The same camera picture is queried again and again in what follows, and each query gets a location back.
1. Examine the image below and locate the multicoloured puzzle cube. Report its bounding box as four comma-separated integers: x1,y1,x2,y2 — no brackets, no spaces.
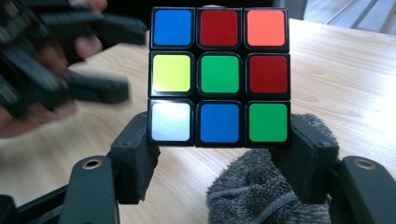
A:
148,6,292,148

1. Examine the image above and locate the grey fluffy towel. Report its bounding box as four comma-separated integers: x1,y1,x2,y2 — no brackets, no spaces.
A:
205,112,340,224

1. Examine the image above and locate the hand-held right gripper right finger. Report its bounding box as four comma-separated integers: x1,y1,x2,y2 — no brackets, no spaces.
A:
270,114,340,205

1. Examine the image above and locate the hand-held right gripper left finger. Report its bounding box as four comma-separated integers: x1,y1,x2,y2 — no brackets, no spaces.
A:
107,111,162,205

